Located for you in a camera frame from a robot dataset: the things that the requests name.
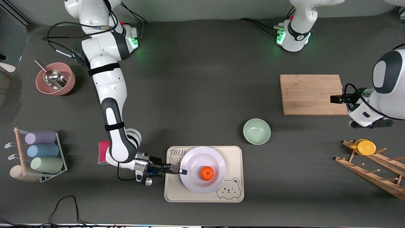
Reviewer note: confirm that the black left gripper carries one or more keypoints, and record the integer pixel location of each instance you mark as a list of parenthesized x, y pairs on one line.
[(338, 99)]

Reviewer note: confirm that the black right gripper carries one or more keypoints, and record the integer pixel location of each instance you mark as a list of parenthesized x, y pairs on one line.
[(155, 167)]

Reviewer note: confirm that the white round plate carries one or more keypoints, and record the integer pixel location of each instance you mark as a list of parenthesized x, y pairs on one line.
[(196, 183)]

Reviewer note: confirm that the orange fruit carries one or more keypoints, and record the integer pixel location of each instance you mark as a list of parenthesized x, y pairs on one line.
[(207, 173)]

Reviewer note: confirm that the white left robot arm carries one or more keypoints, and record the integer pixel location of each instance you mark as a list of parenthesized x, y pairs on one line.
[(389, 82)]

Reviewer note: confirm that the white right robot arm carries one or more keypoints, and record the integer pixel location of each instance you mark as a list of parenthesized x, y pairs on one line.
[(110, 95)]

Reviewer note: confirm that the wooden cutting board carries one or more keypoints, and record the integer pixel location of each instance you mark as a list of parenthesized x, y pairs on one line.
[(307, 95)]

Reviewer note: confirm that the yellow cup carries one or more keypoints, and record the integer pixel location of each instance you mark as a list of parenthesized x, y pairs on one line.
[(366, 147)]

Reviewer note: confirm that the beige tray with bear print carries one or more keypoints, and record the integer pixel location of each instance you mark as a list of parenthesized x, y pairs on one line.
[(234, 158)]

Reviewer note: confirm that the pink folded cloth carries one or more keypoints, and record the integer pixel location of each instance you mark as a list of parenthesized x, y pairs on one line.
[(102, 152)]

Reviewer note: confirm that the wooden peg rack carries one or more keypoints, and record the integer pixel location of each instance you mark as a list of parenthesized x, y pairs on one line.
[(370, 172)]

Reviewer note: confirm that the light green bowl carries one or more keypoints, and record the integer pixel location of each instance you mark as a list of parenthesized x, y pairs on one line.
[(257, 131)]

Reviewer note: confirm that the green cup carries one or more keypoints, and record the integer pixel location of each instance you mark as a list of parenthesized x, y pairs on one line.
[(46, 165)]

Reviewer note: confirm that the blue cup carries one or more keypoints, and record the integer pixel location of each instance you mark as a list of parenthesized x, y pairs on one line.
[(42, 150)]

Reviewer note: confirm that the pink bowl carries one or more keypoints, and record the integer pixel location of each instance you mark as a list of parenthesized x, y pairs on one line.
[(68, 85)]

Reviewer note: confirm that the purple cup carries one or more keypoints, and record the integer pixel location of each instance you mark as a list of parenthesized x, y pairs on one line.
[(40, 137)]

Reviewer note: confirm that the metal scoop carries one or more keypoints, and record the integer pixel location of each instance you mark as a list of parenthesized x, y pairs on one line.
[(53, 78)]

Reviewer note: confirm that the beige cup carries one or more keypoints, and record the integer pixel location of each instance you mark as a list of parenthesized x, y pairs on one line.
[(15, 174)]

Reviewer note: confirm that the beige background object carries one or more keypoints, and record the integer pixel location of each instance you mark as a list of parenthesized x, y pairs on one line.
[(7, 67)]

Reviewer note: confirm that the black metal frame bar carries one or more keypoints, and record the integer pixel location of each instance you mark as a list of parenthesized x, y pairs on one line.
[(15, 15)]

